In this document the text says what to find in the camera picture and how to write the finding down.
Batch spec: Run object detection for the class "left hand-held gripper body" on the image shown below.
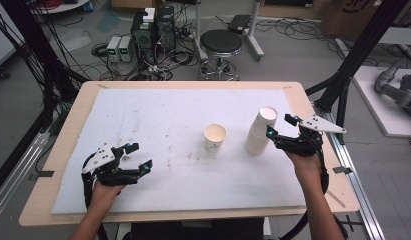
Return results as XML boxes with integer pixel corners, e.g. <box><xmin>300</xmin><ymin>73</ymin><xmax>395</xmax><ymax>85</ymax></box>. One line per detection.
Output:
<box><xmin>81</xmin><ymin>143</ymin><xmax>141</xmax><ymax>188</ymax></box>

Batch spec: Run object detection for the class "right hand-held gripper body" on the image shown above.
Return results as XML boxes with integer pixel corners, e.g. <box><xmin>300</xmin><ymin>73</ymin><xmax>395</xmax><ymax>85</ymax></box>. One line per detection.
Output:
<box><xmin>273</xmin><ymin>114</ymin><xmax>347</xmax><ymax>158</ymax></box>

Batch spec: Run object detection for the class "stack of paper cups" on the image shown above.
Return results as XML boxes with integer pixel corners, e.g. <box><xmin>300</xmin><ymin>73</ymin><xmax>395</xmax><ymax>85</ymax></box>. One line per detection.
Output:
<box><xmin>244</xmin><ymin>106</ymin><xmax>279</xmax><ymax>156</ymax></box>

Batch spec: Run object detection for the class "floral white paper cup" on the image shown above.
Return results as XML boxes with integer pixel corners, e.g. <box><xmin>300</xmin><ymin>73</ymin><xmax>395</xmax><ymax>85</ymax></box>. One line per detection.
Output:
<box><xmin>203</xmin><ymin>123</ymin><xmax>227</xmax><ymax>153</ymax></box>

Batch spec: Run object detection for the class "person's right hand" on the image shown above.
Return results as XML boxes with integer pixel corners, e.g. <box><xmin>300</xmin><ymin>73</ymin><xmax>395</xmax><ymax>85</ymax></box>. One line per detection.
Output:
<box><xmin>284</xmin><ymin>149</ymin><xmax>323</xmax><ymax>184</ymax></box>

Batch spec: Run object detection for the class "person's left hand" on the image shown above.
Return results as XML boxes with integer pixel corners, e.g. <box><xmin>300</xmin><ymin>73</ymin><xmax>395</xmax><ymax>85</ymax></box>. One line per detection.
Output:
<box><xmin>88</xmin><ymin>179</ymin><xmax>127</xmax><ymax>214</ymax></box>

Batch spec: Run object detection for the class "white foam mat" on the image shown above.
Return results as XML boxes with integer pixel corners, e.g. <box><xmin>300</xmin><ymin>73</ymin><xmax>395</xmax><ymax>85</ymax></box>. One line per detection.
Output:
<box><xmin>51</xmin><ymin>88</ymin><xmax>307</xmax><ymax>215</ymax></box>

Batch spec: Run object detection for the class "wooden table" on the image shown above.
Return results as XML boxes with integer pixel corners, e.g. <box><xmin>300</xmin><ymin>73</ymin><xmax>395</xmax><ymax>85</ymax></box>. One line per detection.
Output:
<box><xmin>18</xmin><ymin>80</ymin><xmax>361</xmax><ymax>228</ymax></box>

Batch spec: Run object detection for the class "white platform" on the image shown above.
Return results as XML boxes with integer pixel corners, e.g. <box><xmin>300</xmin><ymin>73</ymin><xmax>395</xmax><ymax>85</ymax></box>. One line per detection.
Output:
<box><xmin>352</xmin><ymin>64</ymin><xmax>411</xmax><ymax>138</ymax></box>

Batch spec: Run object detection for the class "person's dark clothing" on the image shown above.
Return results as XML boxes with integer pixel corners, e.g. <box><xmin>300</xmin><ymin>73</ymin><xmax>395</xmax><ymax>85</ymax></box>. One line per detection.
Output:
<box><xmin>121</xmin><ymin>218</ymin><xmax>266</xmax><ymax>240</ymax></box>

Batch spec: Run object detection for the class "grey bench power supply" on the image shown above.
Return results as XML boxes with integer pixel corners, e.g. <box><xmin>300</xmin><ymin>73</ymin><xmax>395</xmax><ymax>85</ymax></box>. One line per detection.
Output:
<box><xmin>106</xmin><ymin>35</ymin><xmax>123</xmax><ymax>63</ymax></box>
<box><xmin>118</xmin><ymin>35</ymin><xmax>134</xmax><ymax>64</ymax></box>

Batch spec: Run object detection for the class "black round stool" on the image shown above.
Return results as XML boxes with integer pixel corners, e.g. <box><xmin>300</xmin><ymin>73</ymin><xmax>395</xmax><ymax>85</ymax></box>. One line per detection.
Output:
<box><xmin>197</xmin><ymin>29</ymin><xmax>244</xmax><ymax>82</ymax></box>

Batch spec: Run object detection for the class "black computer tower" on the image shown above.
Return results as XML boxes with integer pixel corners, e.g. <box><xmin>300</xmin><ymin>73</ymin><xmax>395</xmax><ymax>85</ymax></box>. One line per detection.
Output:
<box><xmin>155</xmin><ymin>5</ymin><xmax>177</xmax><ymax>51</ymax></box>
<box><xmin>131</xmin><ymin>11</ymin><xmax>157</xmax><ymax>66</ymax></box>

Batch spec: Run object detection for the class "flat black device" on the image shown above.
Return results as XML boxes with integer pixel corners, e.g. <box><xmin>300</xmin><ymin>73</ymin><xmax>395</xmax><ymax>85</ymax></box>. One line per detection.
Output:
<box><xmin>227</xmin><ymin>14</ymin><xmax>253</xmax><ymax>35</ymax></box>

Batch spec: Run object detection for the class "printed cardboard box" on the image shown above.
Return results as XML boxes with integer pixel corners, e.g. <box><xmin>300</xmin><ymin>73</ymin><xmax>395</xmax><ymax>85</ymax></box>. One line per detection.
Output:
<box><xmin>321</xmin><ymin>0</ymin><xmax>411</xmax><ymax>41</ymax></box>

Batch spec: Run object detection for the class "small white box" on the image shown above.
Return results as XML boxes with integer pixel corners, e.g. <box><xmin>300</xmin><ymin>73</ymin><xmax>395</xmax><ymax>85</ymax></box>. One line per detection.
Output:
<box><xmin>142</xmin><ymin>7</ymin><xmax>156</xmax><ymax>24</ymax></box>

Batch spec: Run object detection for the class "aluminium rail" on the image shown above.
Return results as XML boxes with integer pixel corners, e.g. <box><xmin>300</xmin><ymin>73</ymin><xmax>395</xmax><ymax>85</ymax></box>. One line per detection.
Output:
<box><xmin>0</xmin><ymin>128</ymin><xmax>52</xmax><ymax>223</ymax></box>
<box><xmin>312</xmin><ymin>103</ymin><xmax>387</xmax><ymax>240</ymax></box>

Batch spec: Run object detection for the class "black metal frame post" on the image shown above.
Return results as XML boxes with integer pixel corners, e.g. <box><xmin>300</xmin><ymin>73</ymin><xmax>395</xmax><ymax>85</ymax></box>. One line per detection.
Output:
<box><xmin>306</xmin><ymin>0</ymin><xmax>411</xmax><ymax>113</ymax></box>

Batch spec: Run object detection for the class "black metal frame with cables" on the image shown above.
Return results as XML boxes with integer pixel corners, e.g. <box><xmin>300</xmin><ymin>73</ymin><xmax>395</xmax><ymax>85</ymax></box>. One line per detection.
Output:
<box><xmin>0</xmin><ymin>0</ymin><xmax>89</xmax><ymax>141</ymax></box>

